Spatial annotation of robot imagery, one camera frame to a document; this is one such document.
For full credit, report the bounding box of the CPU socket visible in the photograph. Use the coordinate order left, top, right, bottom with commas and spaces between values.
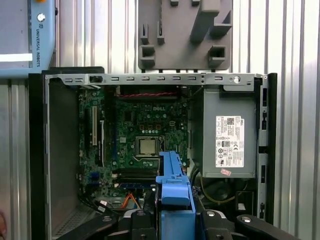
134, 135, 166, 162

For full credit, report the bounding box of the black RAM slot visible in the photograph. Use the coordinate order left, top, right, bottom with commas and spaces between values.
119, 173, 161, 180
116, 166, 161, 174

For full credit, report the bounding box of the yellow wire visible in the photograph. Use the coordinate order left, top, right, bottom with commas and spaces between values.
200, 174, 236, 204

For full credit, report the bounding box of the silver CPU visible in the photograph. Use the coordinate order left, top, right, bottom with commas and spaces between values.
138, 138, 158, 156

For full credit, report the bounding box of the grey power supply unit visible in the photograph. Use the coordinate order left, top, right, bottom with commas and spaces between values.
201, 86, 258, 180

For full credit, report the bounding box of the green motherboard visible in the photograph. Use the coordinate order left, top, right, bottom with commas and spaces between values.
77, 86, 192, 203

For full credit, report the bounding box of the grey parts rack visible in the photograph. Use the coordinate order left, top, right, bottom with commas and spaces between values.
136, 0, 234, 74

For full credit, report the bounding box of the orange wire bundle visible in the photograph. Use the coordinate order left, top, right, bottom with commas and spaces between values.
121, 191, 138, 209

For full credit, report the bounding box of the hard disk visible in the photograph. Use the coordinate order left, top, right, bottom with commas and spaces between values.
154, 150, 200, 240

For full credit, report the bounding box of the pale blue teach pendant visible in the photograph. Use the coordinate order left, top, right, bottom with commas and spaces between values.
0, 0, 58, 80

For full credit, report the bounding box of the person's hand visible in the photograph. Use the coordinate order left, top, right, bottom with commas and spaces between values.
0, 211, 7, 240

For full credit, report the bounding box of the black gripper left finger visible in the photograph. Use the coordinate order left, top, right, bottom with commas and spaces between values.
51, 188, 162, 240

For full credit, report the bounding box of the red black twisted wire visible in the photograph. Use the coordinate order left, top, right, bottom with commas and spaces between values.
116, 91, 180, 99

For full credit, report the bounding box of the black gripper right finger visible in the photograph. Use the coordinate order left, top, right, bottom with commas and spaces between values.
193, 190, 302, 240

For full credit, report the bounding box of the black PC case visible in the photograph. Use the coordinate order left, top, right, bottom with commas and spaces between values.
27, 65, 279, 240

